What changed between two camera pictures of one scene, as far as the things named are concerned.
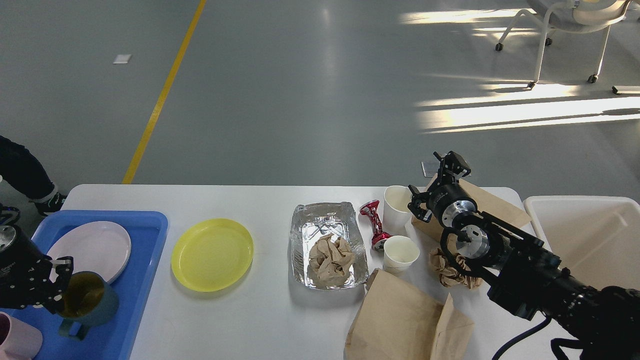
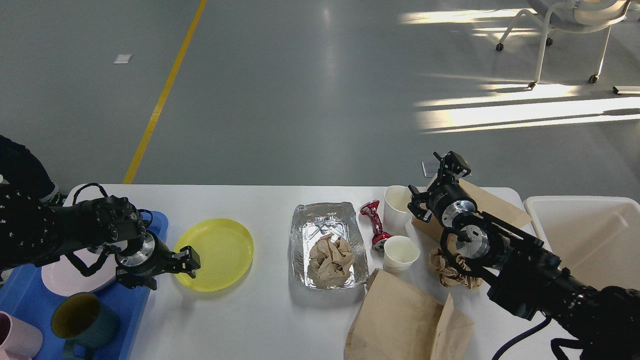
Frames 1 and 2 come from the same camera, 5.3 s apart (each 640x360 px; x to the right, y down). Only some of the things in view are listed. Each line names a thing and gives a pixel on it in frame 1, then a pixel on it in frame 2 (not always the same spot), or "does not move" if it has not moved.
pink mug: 19,340 does not move
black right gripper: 439,198 does not move
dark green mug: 88,300 to 84,324
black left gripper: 26,276 to 154,257
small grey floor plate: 430,167 does not move
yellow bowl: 212,254 does not move
